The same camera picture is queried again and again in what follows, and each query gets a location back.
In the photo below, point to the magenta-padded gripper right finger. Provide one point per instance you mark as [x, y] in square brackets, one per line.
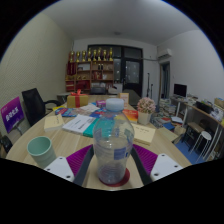
[148, 160]

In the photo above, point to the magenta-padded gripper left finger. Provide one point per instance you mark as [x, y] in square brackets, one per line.
[78, 160]

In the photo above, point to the clear plastic water bottle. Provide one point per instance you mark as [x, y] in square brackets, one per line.
[113, 140]

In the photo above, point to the flat beige book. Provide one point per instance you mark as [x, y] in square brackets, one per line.
[144, 134]

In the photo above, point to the flat round red coaster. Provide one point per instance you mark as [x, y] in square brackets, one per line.
[126, 178]

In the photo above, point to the teal book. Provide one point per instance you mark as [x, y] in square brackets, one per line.
[90, 130]

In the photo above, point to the white book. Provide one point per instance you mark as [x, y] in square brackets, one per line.
[78, 124]

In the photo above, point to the light green cup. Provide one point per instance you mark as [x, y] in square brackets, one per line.
[41, 151]

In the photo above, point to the thick beige book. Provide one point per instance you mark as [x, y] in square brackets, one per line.
[53, 122]

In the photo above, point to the pink flowers in white pot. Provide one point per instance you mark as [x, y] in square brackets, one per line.
[146, 110]

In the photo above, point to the yellow gift box red ribbon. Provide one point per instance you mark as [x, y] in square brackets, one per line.
[77, 100]

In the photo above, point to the white round stool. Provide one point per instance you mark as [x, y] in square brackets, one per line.
[204, 136]

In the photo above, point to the small brown cardboard box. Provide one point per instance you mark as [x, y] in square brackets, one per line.
[124, 97]

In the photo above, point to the wooden side desk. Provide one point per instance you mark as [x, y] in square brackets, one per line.
[200, 115]

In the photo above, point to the black office chair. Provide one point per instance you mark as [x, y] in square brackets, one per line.
[33, 105]

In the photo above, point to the black backpack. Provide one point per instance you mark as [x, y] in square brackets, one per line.
[5, 144]

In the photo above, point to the black computer monitor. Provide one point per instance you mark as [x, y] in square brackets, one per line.
[180, 90]

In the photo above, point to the purple sign board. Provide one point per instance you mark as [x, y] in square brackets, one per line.
[11, 114]

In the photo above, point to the wooden shelf unit with trophies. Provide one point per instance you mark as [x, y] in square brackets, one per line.
[88, 73]

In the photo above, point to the black glass door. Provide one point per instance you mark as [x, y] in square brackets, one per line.
[131, 71]

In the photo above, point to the white air conditioner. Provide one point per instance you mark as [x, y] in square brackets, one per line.
[164, 53]

